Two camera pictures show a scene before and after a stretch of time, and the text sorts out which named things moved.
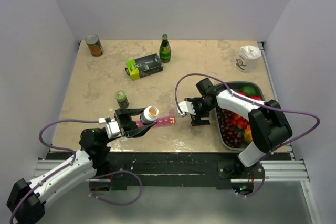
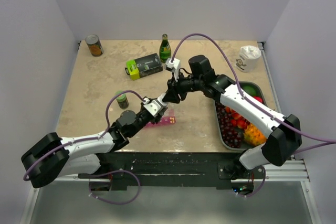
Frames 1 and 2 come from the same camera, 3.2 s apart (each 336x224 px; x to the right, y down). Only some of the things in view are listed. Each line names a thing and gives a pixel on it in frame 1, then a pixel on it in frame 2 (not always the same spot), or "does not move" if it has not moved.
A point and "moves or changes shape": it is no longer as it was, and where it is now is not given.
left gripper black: [127, 126] to [157, 118]
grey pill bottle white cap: [149, 115] moves or changes shape
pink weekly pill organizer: [170, 119] does not move
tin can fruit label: [94, 45] does not move
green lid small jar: [121, 96] does not move
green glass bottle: [165, 50] does not move
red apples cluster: [238, 121] does not move
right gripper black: [196, 119] to [172, 96]
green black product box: [144, 66] does not move
